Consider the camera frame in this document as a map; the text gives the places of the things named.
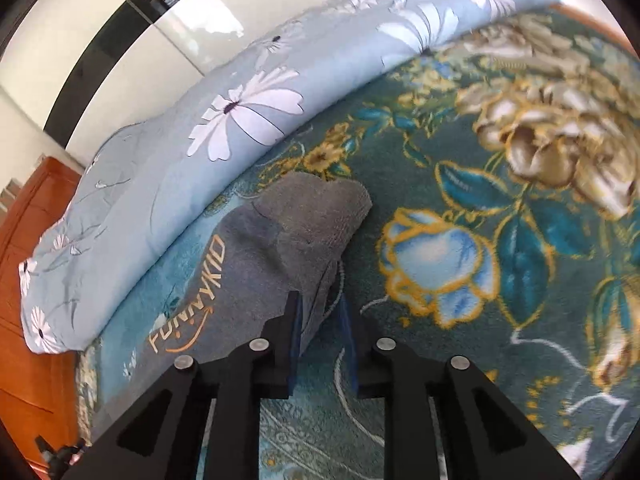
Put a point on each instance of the grey hooded sweatshirt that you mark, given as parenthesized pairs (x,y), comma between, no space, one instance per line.
(290,237)

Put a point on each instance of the teal floral bed blanket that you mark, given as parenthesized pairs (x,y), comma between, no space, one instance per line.
(503,171)

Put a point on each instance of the orange wooden headboard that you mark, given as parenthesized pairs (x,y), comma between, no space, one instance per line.
(38,393)

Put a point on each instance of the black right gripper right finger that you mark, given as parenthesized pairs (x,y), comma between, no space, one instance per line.
(443,419)

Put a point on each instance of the white black sliding wardrobe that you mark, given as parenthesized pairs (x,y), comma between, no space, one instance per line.
(73,71)

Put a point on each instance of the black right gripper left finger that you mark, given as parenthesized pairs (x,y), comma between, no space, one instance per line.
(202,419)

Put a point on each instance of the light blue floral duvet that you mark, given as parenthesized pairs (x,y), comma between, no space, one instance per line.
(149,181)

